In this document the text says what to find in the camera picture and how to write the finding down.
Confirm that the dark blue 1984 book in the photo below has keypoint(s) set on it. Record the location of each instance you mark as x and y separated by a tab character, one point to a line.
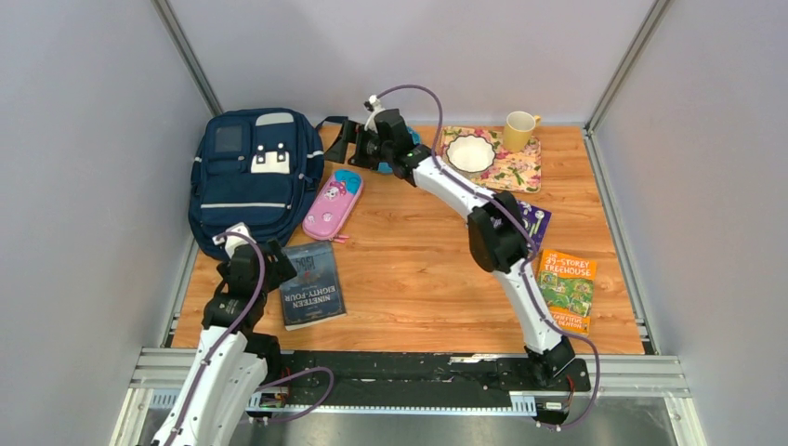
314	295

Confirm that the pink cartoon pencil case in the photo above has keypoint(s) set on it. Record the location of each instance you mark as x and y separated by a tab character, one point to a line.
330	211

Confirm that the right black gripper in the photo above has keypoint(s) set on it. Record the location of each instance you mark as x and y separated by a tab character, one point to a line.
352	132

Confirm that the purple paperback book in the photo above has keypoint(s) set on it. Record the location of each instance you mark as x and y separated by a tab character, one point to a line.
536	221

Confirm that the orange Treehouse book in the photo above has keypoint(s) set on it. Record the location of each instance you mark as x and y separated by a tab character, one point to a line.
567	284

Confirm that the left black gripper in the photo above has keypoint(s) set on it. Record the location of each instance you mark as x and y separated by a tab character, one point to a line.
280	270

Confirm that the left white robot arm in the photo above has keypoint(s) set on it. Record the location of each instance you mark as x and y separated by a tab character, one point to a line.
231	359

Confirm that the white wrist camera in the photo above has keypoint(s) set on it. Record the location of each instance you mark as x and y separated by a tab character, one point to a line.
374	106
233	238

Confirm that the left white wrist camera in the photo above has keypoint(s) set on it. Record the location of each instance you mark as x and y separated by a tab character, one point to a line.
233	238

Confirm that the white scalloped bowl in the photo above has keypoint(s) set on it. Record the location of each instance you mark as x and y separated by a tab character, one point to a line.
470	154

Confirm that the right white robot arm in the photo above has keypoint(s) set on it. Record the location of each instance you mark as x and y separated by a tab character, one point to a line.
498	241

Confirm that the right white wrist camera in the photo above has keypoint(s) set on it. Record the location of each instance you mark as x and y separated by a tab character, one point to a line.
374	106

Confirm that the navy blue student backpack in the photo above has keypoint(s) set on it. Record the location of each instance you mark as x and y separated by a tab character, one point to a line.
260	167

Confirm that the yellow ceramic mug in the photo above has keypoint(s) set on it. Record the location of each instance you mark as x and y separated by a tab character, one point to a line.
518	130

